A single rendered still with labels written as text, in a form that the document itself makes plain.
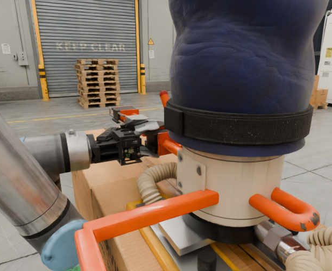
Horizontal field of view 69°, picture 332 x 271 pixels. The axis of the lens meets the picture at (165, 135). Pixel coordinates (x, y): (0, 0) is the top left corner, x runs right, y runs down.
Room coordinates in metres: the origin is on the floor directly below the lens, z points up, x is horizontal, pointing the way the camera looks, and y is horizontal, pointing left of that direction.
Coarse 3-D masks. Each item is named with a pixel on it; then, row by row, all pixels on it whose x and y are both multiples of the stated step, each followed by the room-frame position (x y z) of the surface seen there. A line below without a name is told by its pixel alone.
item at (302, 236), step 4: (276, 224) 0.40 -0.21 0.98; (292, 232) 0.36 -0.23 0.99; (296, 232) 0.36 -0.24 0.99; (300, 232) 0.37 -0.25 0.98; (304, 232) 0.37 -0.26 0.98; (308, 232) 0.37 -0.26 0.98; (296, 236) 0.36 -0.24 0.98; (300, 236) 0.36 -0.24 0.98; (304, 236) 0.36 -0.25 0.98; (304, 240) 0.35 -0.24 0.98
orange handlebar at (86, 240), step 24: (168, 144) 0.55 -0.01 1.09; (192, 192) 0.32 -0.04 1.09; (216, 192) 0.32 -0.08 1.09; (120, 216) 0.26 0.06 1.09; (144, 216) 0.27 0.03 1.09; (168, 216) 0.28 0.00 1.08; (288, 216) 0.26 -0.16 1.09; (312, 216) 0.26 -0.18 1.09; (96, 240) 0.22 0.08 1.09; (96, 264) 0.19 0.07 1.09
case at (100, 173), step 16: (144, 144) 0.96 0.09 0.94; (144, 160) 0.79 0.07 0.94; (160, 160) 0.79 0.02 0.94; (176, 160) 0.79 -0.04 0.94; (80, 176) 0.78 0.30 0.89; (96, 176) 0.67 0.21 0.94; (112, 176) 0.67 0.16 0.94; (128, 176) 0.67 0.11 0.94; (80, 192) 0.83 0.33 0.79; (80, 208) 0.90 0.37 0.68
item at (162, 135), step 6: (162, 126) 0.65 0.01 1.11; (150, 132) 0.59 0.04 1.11; (156, 132) 0.62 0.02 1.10; (162, 132) 0.58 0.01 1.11; (150, 138) 0.59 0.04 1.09; (156, 138) 0.57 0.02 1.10; (162, 138) 0.57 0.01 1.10; (168, 138) 0.58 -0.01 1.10; (150, 144) 0.59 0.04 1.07; (156, 144) 0.58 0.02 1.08; (162, 144) 0.57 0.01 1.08; (150, 150) 0.59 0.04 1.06; (156, 150) 0.57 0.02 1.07; (162, 150) 0.57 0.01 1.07
